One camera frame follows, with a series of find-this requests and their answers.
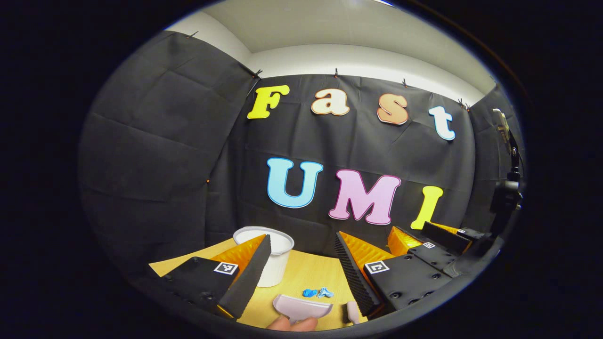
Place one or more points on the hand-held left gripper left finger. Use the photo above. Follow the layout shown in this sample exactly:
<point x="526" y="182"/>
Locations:
<point x="249" y="282"/>

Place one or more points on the white garbage bin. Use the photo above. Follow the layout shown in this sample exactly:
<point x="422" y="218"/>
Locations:
<point x="282" y="263"/>

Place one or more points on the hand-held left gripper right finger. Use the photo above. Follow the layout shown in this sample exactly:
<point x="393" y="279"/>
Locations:
<point x="355" y="278"/>

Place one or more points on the small broom with black bristles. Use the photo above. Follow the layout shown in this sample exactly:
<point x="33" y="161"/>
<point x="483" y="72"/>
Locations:
<point x="353" y="311"/>

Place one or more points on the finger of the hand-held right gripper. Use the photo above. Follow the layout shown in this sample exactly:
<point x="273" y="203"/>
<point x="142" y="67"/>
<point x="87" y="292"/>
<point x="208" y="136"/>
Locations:
<point x="445" y="235"/>
<point x="433" y="256"/>

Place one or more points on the dark blue paper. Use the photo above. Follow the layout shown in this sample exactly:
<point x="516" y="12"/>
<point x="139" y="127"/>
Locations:
<point x="310" y="293"/>

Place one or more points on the pale purple dustpan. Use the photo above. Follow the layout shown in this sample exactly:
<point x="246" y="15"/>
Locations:
<point x="301" y="307"/>

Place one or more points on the light blue paper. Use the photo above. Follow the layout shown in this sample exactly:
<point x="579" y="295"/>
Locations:
<point x="325" y="292"/>

